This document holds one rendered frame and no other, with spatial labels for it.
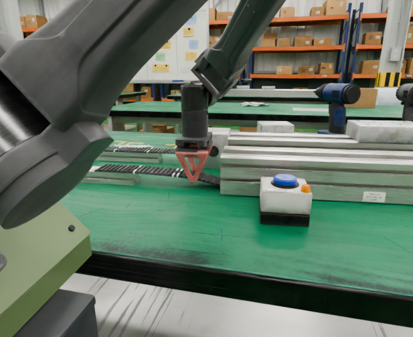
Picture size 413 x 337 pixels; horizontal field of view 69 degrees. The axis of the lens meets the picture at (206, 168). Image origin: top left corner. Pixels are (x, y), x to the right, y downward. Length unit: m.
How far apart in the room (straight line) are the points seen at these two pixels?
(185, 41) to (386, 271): 3.37
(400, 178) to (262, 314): 0.71
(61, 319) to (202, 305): 0.87
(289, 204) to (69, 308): 0.34
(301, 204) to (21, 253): 0.39
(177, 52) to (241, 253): 3.33
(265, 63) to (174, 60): 7.68
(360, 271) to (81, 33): 0.40
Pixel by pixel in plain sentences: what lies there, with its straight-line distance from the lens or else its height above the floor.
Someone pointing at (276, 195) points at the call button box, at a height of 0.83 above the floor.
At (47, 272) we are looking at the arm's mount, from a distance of 0.38.
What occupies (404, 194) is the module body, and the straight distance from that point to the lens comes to 0.69.
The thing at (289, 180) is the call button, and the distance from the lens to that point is 0.52.
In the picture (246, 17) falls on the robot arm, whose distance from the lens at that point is 0.48.
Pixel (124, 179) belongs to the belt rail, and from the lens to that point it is 0.72.
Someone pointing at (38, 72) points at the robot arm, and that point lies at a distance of 0.22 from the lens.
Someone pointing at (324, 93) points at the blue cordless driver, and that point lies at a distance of 1.06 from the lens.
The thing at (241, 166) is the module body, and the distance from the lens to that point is 0.62.
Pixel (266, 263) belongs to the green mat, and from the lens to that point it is 0.43.
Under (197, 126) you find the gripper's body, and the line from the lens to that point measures 0.63.
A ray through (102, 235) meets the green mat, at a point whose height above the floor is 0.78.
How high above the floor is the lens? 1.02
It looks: 17 degrees down
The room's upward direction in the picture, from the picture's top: straight up
